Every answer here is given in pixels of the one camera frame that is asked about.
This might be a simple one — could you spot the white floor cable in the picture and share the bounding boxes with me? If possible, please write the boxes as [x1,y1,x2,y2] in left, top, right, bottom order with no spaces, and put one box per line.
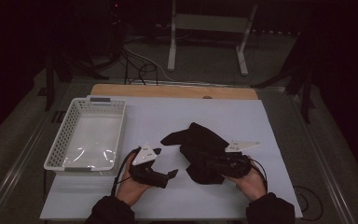
[124,46,175,82]

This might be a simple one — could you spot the white perforated plastic basket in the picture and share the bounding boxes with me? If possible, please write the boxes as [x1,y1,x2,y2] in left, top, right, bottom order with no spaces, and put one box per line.
[43,97,128,173]

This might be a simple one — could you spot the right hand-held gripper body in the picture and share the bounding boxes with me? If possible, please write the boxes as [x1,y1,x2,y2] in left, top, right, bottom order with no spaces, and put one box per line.
[220,141,261,179]

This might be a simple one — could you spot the grey metal stand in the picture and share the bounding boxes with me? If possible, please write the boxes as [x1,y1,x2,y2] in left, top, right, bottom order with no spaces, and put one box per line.
[167,0,258,77]

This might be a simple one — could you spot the person's right hand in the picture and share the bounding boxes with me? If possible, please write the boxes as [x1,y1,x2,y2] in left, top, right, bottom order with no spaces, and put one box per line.
[225,155,268,203]

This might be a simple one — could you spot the black pants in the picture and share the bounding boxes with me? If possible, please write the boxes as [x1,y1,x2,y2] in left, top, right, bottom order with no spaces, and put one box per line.
[160,121,231,185]

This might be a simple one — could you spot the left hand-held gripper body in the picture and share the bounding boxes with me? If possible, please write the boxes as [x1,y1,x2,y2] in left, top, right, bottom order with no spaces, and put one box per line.
[128,142,171,189]

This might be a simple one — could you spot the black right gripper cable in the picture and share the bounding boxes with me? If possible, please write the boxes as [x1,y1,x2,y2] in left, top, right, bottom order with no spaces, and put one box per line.
[250,158,324,222]

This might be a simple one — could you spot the black floor cables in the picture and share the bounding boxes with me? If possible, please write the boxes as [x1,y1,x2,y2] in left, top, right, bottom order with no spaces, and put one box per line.
[120,46,159,86]

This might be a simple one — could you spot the dark equipment stand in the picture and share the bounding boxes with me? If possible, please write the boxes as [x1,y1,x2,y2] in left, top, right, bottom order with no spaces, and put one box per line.
[74,0,127,63]

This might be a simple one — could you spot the white table mat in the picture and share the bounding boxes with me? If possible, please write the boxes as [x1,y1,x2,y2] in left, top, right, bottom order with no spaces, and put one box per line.
[39,94,304,220]

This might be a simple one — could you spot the black tripod stand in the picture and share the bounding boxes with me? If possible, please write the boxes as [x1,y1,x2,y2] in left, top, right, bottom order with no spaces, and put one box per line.
[251,60,317,124]
[36,50,110,112]

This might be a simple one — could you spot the person's left hand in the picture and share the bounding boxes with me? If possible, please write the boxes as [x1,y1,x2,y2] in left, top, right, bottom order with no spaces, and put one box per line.
[115,153,152,206]

